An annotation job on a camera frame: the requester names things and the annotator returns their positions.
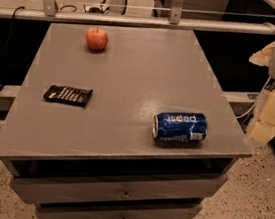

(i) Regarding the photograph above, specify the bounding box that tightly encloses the blue pepsi can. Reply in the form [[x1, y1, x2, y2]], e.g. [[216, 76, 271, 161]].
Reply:
[[152, 112, 208, 143]]

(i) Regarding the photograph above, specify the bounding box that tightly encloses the white power strip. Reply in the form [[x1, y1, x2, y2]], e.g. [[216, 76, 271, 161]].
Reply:
[[83, 4, 109, 14]]

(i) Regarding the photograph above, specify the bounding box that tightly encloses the red apple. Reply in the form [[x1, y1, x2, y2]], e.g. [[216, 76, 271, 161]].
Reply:
[[85, 26, 109, 51]]

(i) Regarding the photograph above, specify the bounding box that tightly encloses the black snack packet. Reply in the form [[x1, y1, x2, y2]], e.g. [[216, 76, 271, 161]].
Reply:
[[43, 85, 92, 107]]

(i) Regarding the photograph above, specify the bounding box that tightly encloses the grey drawer cabinet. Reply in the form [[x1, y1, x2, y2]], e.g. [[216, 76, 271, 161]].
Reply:
[[0, 23, 252, 219]]

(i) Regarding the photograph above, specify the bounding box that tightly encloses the grey metal railing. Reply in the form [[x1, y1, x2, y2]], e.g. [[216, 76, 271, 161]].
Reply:
[[0, 0, 275, 35]]

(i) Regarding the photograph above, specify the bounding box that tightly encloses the white cable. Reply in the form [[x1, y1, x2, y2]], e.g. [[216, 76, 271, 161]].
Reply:
[[235, 19, 275, 124]]

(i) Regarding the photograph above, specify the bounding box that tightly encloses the black cable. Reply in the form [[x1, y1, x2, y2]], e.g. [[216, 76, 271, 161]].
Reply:
[[0, 3, 26, 117]]

